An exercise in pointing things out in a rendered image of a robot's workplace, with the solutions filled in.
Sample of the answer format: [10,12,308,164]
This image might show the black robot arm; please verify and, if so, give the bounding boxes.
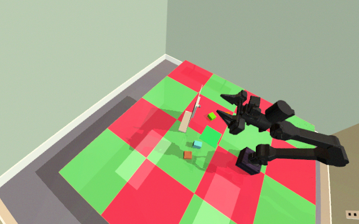
[243,95,349,167]

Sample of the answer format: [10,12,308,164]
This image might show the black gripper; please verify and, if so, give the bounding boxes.
[216,90,261,135]

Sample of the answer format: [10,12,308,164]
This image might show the small olive green block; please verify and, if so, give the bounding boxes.
[207,112,216,121]

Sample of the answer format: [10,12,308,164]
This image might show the green flat square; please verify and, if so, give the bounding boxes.
[200,126,221,148]

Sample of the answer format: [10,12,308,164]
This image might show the orange cube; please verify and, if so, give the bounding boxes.
[183,151,192,159]

